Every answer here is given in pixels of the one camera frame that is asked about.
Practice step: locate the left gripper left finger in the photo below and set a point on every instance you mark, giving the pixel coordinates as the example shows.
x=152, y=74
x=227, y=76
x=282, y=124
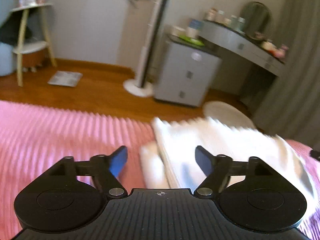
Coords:
x=104, y=170

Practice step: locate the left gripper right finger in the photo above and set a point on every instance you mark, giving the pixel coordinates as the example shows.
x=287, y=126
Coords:
x=218, y=170

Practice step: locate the white knit garment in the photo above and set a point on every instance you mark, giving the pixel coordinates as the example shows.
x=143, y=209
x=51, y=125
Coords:
x=169, y=160

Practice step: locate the round white stool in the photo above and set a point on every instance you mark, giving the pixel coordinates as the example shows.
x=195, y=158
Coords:
x=227, y=114

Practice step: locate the pink ribbed bedspread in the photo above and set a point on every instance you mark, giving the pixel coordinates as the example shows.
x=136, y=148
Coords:
x=33, y=138

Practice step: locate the white tower fan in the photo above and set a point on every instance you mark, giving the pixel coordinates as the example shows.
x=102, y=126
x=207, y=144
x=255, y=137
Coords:
x=139, y=86

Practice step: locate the grey curtain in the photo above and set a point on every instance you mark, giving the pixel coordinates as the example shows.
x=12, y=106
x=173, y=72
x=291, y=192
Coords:
x=291, y=106

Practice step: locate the bathroom scale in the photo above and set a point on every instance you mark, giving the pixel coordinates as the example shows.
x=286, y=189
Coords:
x=65, y=79

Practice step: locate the grey drawer cabinet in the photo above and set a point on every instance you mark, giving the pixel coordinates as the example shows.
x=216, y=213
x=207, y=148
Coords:
x=185, y=73

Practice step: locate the grey vanity desk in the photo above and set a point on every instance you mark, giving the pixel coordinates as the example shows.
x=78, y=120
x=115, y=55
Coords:
x=230, y=40

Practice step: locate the green tray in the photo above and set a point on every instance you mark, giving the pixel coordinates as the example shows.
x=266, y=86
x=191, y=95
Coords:
x=190, y=40

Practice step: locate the white wooden side shelf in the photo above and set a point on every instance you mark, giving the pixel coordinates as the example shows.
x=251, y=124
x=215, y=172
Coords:
x=32, y=45

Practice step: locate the blue white canister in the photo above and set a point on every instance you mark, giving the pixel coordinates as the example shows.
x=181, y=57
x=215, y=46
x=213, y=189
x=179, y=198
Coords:
x=194, y=28

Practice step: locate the light blue pouf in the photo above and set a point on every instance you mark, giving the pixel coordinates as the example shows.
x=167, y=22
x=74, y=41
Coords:
x=7, y=60

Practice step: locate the round vanity mirror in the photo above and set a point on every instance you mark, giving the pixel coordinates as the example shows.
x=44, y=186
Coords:
x=258, y=18

